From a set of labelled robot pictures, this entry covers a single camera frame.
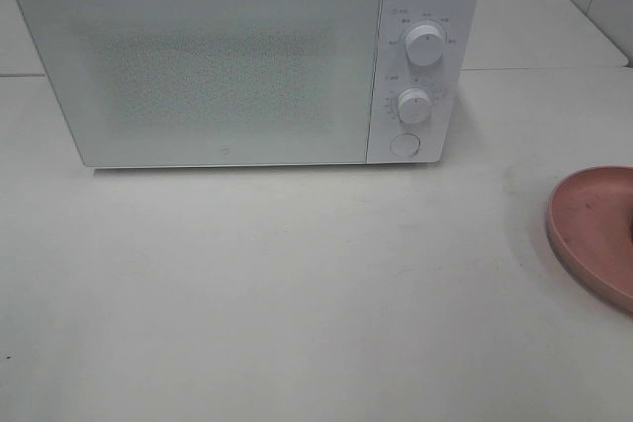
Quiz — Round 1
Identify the round white door button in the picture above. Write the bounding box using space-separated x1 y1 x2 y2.
390 133 421 159

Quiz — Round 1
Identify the white microwave door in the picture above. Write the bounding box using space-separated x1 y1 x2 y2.
18 0 380 168

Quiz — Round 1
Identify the pink round plate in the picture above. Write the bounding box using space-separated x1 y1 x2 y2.
546 166 632 313

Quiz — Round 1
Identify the lower white timer knob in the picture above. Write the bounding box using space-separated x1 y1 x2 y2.
396 88 432 125

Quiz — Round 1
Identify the upper white power knob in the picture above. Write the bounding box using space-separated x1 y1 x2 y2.
403 21 447 67

